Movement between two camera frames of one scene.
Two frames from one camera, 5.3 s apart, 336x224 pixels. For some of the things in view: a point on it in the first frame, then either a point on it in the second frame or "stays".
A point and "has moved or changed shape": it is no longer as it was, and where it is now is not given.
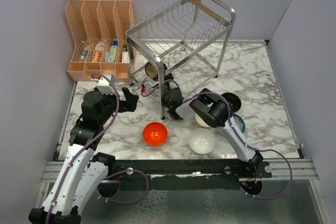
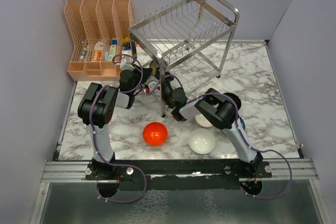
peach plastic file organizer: [101, 46] stays
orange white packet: [97, 53] stays
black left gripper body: [111, 104] -> [137, 76]
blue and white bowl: [239, 122] stays
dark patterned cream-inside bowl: [153, 71] has moved or changed shape
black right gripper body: [166, 88] stays
